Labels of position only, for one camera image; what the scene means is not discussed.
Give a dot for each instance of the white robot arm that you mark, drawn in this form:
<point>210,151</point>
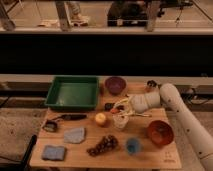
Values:
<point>200,139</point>

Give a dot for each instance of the black knife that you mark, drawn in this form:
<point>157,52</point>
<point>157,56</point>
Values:
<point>69,117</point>

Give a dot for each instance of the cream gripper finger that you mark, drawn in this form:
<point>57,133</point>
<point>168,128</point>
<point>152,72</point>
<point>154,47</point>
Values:
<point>124,102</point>
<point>140,115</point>

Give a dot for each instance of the white shoe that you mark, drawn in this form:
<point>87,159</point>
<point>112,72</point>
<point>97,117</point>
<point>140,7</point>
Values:
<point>80,20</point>

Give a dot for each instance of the blue small cup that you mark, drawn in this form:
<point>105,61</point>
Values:
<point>133,146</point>

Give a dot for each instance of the green plastic tray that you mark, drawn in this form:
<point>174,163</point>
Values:
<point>73,93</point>

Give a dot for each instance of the black pole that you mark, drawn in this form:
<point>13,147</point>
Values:
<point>24,161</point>

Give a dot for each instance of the purple bowl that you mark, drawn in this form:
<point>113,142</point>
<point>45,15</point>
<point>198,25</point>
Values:
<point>115,85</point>

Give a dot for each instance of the small dark toy figure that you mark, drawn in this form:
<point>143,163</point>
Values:
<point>151,85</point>

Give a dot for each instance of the red pepper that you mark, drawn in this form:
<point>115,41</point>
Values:
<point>115,111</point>

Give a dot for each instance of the wooden board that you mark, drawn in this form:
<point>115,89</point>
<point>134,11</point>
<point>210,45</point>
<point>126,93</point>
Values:
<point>76,156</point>

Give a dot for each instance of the dark round object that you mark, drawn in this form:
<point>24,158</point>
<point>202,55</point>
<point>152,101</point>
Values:
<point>108,106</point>

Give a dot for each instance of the black bag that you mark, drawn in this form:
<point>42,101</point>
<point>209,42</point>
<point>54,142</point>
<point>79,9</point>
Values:
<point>132,13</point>

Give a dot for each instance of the dark grape bunch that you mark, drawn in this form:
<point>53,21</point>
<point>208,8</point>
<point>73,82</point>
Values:
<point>107,143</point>

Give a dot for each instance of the red-brown bowl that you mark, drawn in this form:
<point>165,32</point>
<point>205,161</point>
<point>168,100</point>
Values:
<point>160,133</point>

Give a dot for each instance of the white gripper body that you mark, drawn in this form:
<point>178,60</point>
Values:
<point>143,102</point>

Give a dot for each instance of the yellow apple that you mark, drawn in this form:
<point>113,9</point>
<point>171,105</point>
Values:
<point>100,119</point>

